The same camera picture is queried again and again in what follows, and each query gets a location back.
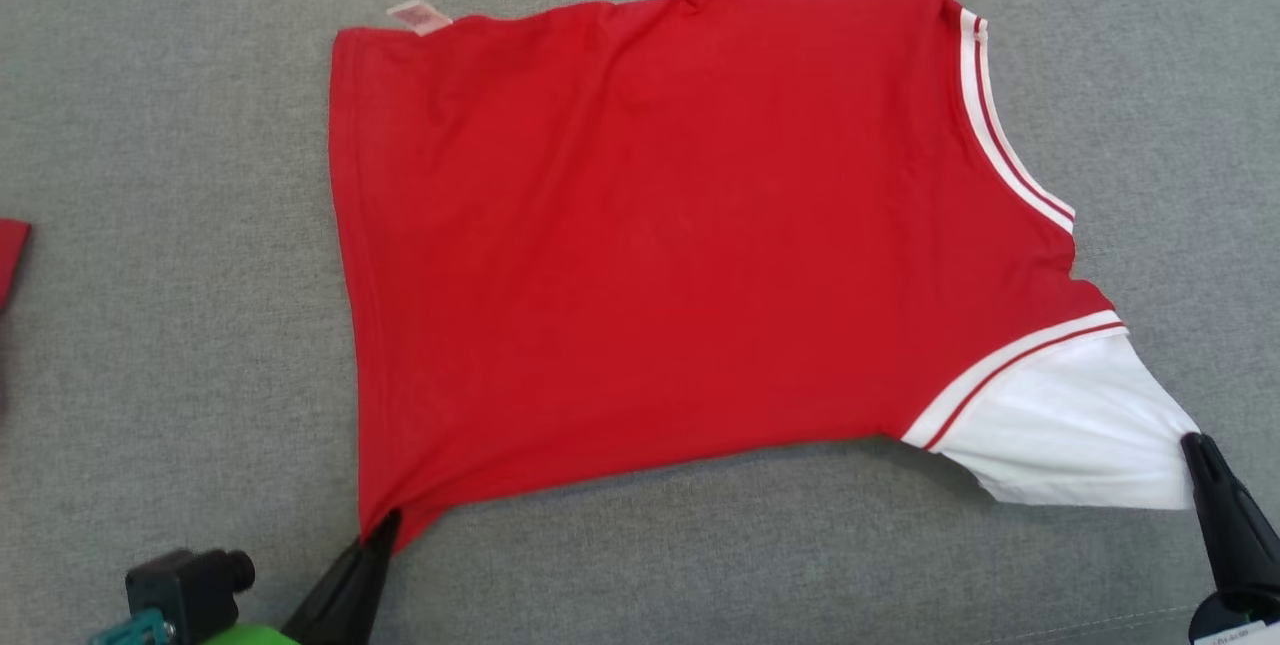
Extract red garment pile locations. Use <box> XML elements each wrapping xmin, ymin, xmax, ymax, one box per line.
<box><xmin>0</xmin><ymin>218</ymin><xmax>32</xmax><ymax>314</ymax></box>

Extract grey fabric sofa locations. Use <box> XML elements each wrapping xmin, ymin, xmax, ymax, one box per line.
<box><xmin>0</xmin><ymin>0</ymin><xmax>1280</xmax><ymax>645</ymax></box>

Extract red and white t-shirt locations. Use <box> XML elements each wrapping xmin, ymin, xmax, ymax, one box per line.
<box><xmin>328</xmin><ymin>0</ymin><xmax>1201</xmax><ymax>556</ymax></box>

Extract teal cable connector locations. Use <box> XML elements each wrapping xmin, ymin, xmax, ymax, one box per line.
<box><xmin>87</xmin><ymin>609</ymin><xmax>167</xmax><ymax>645</ymax></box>

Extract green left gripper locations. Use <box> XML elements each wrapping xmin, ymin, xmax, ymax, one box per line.
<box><xmin>200</xmin><ymin>510</ymin><xmax>404</xmax><ymax>645</ymax></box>

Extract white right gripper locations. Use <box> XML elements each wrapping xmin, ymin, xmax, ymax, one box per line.
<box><xmin>1181</xmin><ymin>432</ymin><xmax>1280</xmax><ymax>645</ymax></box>

